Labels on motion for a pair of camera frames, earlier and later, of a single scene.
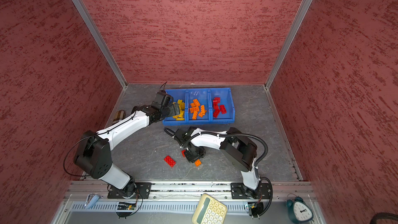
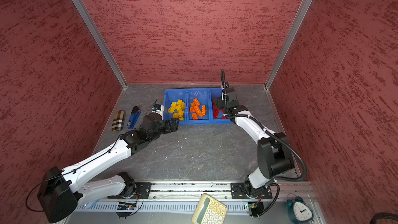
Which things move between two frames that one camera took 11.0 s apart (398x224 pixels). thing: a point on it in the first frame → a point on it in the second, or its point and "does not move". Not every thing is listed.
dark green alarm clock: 298,211 does not move
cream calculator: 209,210 does not move
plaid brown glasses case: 119,115 does not move
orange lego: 195,103 does not move
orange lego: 198,163 → 198,110
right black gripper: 192,159 → 218,102
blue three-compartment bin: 201,106 does not move
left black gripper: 172,110 → 174,125
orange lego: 195,114 does not move
